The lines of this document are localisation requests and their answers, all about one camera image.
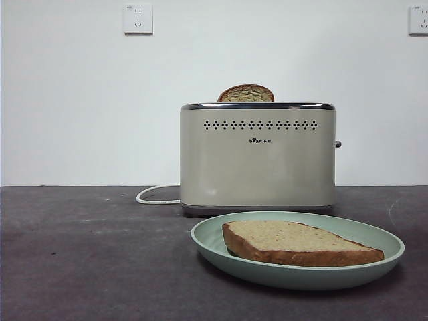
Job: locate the pale green plate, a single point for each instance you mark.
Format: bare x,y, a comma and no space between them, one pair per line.
214,247

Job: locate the large bread slice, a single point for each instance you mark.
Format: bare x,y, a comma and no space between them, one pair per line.
287,240

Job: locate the cream two-slot toaster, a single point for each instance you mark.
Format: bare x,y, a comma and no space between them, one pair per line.
257,167

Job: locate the small dark-crusted bread slice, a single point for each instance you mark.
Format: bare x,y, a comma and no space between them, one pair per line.
247,93

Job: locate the white wall socket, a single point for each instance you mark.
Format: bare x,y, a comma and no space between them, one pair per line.
419,20
138,19

